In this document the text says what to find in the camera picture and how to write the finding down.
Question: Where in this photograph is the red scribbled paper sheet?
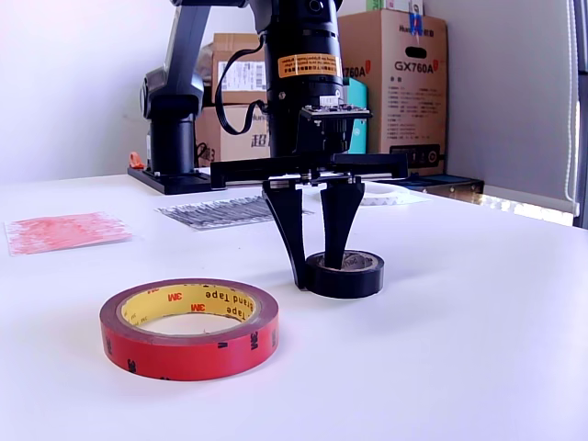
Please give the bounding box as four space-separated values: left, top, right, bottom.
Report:
4 211 134 257

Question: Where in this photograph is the white packet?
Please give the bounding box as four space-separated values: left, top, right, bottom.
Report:
385 0 426 15

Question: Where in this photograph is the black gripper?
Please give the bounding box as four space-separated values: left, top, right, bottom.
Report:
209 103 409 291

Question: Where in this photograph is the large GX760A cardboard box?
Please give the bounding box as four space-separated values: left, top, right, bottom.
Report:
337 8 449 178

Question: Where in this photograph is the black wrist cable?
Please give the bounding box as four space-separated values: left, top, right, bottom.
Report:
214 39 270 136

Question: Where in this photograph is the black scribbled paper sheet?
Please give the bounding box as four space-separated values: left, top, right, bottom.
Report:
155 196 316 231

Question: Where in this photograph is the white bead pull cord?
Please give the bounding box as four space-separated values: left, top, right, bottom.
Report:
563 0 581 217

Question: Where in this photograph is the grey roller blind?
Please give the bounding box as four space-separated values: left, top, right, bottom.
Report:
447 0 580 217

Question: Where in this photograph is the red 3M tape roll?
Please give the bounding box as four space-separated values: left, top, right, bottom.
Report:
99 278 280 382

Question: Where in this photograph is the black tape roll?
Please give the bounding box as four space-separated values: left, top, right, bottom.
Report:
304 250 385 300

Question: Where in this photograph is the Huntkey cardboard box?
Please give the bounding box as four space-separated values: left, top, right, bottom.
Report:
197 105 272 169

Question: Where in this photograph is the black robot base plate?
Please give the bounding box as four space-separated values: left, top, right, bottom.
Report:
127 164 212 197

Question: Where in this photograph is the teal product box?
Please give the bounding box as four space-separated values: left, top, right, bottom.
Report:
342 76 368 155

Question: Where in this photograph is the cardboard box with shipping label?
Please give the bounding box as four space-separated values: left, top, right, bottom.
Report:
211 31 267 106

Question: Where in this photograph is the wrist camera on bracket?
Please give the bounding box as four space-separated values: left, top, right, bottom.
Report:
296 103 374 155

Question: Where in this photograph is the grey plastic bag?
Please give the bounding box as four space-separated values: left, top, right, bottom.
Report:
197 43 215 86

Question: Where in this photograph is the white tape roll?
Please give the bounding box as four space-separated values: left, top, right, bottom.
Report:
360 183 409 207

